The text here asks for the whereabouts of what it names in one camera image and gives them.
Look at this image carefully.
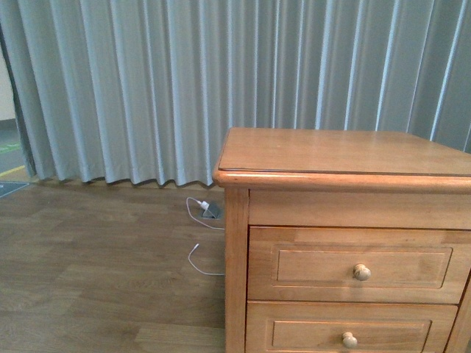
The wooden top drawer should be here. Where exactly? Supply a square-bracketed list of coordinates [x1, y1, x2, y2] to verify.
[248, 227, 470, 304]

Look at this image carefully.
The wooden drawer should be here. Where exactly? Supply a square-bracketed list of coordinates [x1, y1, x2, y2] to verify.
[246, 302, 457, 352]
[248, 227, 470, 304]

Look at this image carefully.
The wooden bottom drawer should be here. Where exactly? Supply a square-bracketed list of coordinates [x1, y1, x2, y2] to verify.
[246, 302, 457, 352]

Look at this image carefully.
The wooden top drawer knob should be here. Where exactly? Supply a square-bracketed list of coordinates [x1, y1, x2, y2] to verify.
[353, 263, 372, 282]

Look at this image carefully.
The wooden drawer knob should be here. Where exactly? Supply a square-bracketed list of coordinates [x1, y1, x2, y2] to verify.
[342, 332, 358, 349]
[353, 263, 372, 282]

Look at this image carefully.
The wooden bottom drawer knob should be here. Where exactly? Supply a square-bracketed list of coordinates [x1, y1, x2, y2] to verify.
[342, 332, 358, 349]

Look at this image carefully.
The open metal floor socket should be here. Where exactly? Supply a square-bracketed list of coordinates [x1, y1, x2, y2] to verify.
[200, 202, 223, 220]

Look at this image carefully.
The white floor plug adapter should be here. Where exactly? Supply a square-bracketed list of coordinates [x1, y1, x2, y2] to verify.
[196, 200, 210, 210]

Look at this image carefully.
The wooden nightstand cabinet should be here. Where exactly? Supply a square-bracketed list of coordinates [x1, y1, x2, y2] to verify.
[213, 127, 470, 352]

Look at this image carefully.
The grey pleated curtain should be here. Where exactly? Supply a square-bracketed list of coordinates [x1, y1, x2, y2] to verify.
[1, 1, 470, 184]

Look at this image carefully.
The green floor mat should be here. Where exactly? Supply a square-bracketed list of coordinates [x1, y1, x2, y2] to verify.
[0, 181, 29, 198]

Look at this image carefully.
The white floor cable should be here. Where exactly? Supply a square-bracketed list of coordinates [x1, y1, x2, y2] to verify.
[185, 196, 226, 277]

